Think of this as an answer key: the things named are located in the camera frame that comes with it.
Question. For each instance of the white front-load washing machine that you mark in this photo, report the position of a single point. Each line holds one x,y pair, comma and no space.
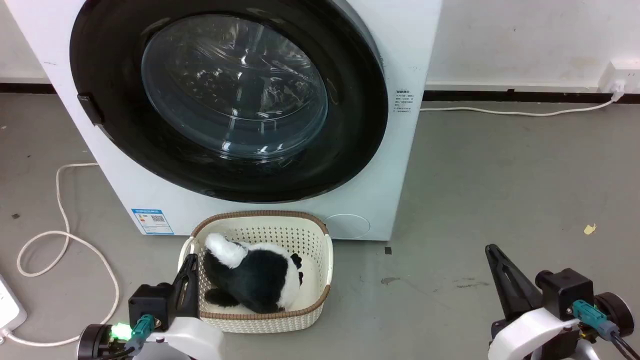
405,45

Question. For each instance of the black and white panda plush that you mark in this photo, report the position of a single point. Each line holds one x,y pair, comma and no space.
260,277

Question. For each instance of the white wall socket box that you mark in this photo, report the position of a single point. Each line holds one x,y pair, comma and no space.
620,75

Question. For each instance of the cream perforated laundry basket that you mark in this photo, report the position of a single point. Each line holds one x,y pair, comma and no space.
315,250

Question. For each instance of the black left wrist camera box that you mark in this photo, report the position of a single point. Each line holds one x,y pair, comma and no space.
150,302

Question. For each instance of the blue energy label sticker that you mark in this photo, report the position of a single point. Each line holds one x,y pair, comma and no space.
152,221

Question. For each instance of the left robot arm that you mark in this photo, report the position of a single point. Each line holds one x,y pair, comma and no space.
95,342

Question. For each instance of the round black glass washer door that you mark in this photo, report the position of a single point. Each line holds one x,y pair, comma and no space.
107,55

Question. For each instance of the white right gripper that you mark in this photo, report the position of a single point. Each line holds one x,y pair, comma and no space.
530,332

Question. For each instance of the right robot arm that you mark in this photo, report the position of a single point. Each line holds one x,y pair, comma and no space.
615,312

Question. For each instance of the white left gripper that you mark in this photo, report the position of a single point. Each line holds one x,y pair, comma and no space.
192,337

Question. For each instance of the white power strip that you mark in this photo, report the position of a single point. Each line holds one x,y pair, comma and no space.
7,305

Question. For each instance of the small black text sticker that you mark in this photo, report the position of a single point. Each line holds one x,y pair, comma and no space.
403,101

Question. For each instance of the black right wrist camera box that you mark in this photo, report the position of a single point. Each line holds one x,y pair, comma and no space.
565,292

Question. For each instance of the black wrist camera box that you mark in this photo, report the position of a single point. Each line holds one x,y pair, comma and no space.
150,302
565,292

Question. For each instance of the round white filter cover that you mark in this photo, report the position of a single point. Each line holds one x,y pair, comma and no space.
347,226

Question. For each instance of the yellow paper scrap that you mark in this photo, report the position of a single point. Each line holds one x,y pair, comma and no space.
590,229

